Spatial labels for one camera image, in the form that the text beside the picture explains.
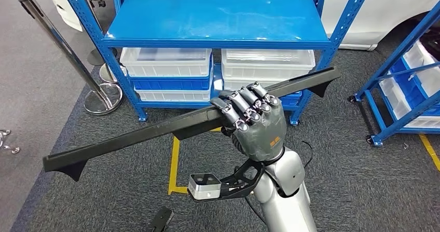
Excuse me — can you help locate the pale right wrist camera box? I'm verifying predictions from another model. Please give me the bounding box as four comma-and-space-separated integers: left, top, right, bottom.
188, 173, 223, 201

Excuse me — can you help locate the long black plastic part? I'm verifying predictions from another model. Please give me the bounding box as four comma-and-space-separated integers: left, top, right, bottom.
42, 67, 341, 182

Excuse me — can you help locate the blue metal shelf rack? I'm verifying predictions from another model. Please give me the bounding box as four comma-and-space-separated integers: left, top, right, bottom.
57, 0, 375, 126
349, 0, 440, 147

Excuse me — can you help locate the yellow floor tape square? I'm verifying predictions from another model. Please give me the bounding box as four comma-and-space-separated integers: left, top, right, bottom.
167, 126, 223, 196

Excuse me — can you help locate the thin black wire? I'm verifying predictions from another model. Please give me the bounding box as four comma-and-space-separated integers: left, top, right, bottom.
301, 140, 314, 171

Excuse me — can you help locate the chrome caster base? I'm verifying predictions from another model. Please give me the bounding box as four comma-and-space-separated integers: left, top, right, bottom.
0, 129, 21, 155

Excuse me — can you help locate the white plastic bin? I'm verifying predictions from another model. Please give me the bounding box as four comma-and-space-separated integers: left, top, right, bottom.
378, 75, 440, 130
223, 77, 276, 91
119, 47, 213, 78
134, 86, 212, 103
402, 39, 440, 98
221, 49, 316, 80

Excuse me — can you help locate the white car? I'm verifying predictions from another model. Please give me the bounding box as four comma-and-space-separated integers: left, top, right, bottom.
44, 0, 440, 51

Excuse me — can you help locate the black robot body part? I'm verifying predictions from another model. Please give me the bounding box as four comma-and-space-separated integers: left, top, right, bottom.
146, 206, 175, 232

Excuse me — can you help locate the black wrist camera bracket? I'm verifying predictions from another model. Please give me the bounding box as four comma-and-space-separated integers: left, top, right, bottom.
219, 158, 265, 199

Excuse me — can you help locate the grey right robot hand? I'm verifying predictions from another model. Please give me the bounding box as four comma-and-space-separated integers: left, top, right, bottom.
210, 81, 287, 162

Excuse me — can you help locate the black camera cable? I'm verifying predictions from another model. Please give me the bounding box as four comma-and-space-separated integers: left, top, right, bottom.
243, 196, 268, 225

